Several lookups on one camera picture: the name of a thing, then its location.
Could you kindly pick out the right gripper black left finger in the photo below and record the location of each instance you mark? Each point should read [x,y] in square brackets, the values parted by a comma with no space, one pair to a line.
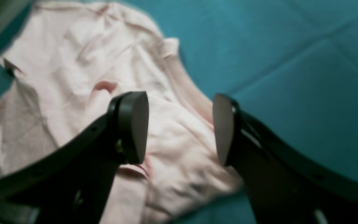
[72,185]

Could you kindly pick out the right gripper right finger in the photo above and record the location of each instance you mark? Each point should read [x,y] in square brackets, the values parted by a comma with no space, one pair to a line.
[284,187]

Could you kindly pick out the pink T-shirt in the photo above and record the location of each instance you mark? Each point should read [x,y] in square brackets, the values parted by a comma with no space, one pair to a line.
[70,60]

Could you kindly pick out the teal table cloth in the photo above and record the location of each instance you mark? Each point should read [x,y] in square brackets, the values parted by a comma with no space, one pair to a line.
[292,64]

